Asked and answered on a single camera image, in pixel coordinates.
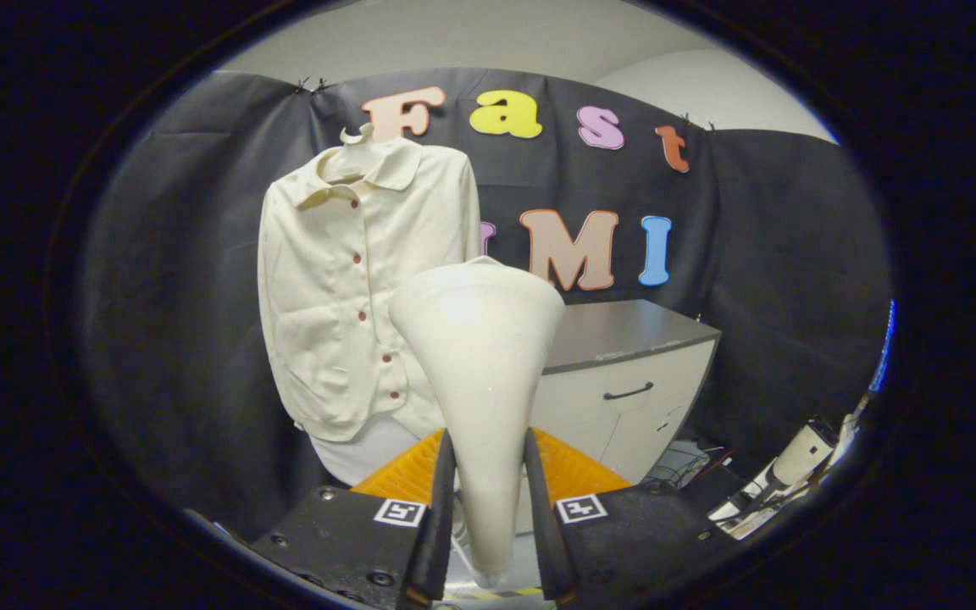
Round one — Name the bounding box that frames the white cabinet with grey top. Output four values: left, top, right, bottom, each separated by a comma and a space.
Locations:
513, 298, 722, 535

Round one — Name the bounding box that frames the black cable bundle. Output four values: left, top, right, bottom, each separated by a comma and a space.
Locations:
645, 441, 718, 488

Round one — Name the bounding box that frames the white garment steamer wand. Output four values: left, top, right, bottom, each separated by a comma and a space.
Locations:
388, 257, 567, 590

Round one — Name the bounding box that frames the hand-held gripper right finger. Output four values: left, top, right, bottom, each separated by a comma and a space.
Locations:
524, 428, 743, 604

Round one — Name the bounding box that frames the black backdrop cloth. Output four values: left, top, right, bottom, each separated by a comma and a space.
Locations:
81, 68, 894, 543

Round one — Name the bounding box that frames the blue lit strip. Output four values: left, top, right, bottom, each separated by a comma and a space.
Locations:
869, 298, 897, 392

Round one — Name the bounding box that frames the cream button shirt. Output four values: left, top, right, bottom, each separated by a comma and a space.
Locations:
257, 136, 482, 443

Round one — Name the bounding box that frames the white appliance with black top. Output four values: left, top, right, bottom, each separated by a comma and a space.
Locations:
759, 415, 838, 501

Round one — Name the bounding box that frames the white clothes hanger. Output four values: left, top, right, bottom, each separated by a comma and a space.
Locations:
340, 123, 374, 179

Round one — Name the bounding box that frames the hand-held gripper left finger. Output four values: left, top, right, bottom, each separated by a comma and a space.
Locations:
249, 429, 457, 610

